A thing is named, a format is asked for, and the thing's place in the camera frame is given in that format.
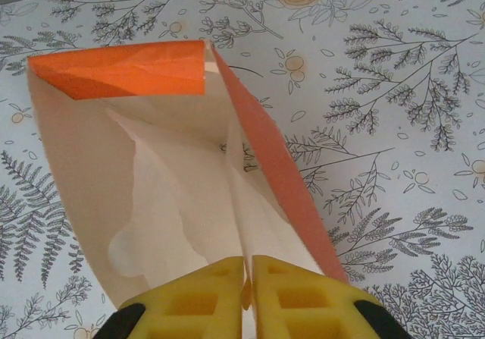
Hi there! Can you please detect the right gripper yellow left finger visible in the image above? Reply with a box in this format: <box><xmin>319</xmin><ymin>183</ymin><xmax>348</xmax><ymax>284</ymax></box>
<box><xmin>92</xmin><ymin>257</ymin><xmax>244</xmax><ymax>339</ymax></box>

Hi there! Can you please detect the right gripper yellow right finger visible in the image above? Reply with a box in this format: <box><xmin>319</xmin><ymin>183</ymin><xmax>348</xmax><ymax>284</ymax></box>
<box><xmin>252</xmin><ymin>254</ymin><xmax>413</xmax><ymax>339</ymax></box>

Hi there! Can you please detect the coffee filter package orange top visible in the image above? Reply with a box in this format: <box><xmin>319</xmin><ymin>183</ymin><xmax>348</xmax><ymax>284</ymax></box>
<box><xmin>27</xmin><ymin>39</ymin><xmax>350</xmax><ymax>339</ymax></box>

